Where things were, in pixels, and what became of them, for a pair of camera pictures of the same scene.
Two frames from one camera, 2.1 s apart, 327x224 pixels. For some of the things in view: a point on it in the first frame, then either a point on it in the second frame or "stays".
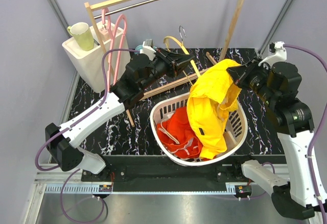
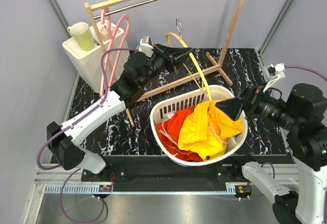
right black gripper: [240, 74] -> [249, 96]
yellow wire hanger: [181, 42] -> [179, 36]
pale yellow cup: [82, 32] stays
